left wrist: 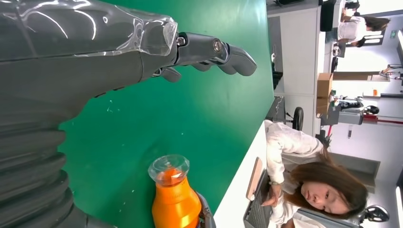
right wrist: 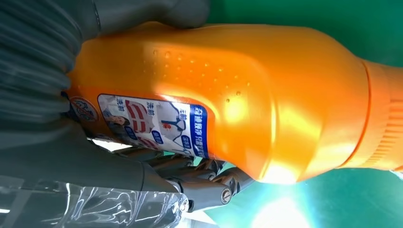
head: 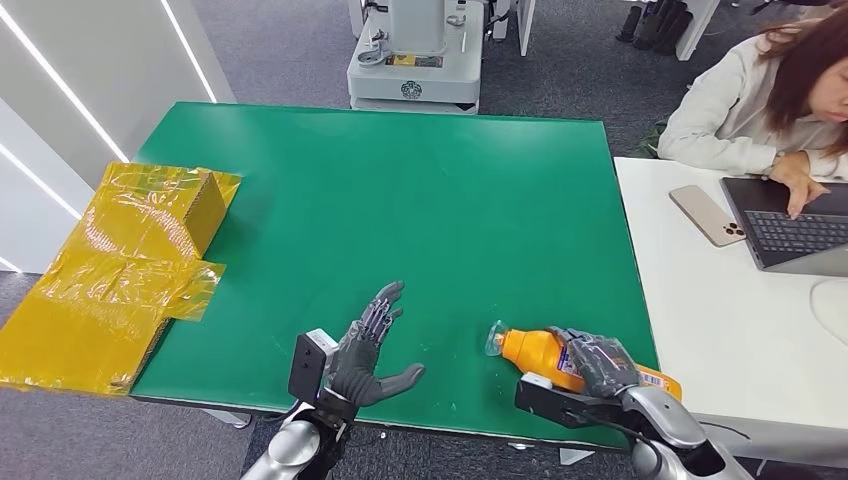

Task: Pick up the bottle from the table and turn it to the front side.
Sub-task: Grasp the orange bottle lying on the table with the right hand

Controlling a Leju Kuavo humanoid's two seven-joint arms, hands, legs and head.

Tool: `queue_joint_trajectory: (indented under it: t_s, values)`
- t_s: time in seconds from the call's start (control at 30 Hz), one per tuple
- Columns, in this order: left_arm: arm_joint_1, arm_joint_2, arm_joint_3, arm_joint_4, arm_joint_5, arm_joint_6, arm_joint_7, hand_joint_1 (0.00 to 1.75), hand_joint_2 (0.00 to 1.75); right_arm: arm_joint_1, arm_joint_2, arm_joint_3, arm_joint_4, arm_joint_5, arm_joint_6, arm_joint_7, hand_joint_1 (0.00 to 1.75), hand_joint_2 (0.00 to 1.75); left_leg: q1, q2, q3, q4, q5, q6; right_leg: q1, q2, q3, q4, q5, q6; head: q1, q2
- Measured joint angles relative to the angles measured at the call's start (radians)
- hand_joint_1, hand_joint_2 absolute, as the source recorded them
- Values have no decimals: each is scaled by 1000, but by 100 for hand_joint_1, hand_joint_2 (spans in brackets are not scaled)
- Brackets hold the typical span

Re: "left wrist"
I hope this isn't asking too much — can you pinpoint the orange plastic bottle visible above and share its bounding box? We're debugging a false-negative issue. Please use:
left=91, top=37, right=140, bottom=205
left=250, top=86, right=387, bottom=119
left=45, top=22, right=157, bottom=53
left=147, top=154, right=203, bottom=228

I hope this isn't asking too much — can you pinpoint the white desk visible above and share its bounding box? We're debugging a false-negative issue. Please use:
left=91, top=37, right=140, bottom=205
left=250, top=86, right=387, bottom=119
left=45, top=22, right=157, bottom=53
left=213, top=121, right=269, bottom=228

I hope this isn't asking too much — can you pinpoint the plain brown cardboard box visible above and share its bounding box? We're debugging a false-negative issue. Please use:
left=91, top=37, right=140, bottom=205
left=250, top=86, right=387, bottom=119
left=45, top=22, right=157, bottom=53
left=316, top=72, right=334, bottom=115

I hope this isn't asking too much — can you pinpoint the green table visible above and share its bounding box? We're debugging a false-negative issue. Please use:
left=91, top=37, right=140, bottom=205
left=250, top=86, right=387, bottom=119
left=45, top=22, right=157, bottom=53
left=58, top=0, right=275, bottom=228

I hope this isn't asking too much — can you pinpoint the black wheel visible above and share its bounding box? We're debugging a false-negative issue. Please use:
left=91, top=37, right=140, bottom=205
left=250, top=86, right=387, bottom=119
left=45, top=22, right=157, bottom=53
left=292, top=106, right=305, bottom=132

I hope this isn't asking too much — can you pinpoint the person in background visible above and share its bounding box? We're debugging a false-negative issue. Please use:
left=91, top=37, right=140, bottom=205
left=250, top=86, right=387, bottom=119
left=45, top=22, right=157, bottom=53
left=325, top=12, right=391, bottom=48

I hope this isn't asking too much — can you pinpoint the dark grey laptop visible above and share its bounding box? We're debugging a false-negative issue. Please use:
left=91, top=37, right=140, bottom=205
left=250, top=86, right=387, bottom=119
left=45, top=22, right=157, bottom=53
left=242, top=169, right=272, bottom=228

